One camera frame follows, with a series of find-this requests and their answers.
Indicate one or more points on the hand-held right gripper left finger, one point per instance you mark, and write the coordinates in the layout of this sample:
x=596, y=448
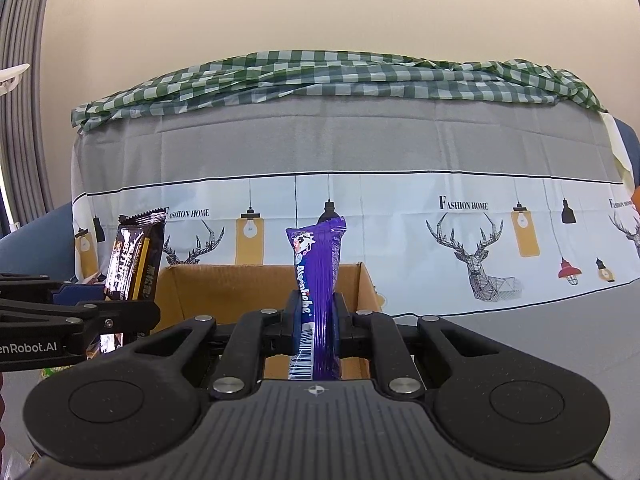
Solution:
x=289, y=321

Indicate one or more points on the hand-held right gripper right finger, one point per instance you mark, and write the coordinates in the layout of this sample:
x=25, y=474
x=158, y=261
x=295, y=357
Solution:
x=344, y=331

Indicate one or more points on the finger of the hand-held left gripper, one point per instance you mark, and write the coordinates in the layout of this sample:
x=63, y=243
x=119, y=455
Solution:
x=115, y=316
x=75, y=294

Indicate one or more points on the purple candy packet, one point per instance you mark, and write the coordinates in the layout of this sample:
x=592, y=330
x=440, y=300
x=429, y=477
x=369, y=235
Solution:
x=316, y=280

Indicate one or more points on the dark brown snack bar packet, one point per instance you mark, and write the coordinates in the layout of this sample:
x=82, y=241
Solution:
x=132, y=265

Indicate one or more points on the cardboard box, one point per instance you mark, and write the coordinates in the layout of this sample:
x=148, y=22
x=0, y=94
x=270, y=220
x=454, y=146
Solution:
x=210, y=287

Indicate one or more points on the deer printed blanket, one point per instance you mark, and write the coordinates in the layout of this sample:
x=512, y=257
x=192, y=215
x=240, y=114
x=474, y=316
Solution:
x=350, y=160

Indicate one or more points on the grey curtain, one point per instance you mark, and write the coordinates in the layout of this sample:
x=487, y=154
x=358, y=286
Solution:
x=22, y=90

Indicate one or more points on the white plastic hanger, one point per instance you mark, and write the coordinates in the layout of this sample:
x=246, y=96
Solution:
x=11, y=77

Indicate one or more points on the green checked cloth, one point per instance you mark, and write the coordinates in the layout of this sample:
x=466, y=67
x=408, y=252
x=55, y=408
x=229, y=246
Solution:
x=320, y=77

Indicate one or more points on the pale yellow cloth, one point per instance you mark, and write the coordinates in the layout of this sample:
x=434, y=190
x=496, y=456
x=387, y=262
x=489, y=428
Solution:
x=616, y=145

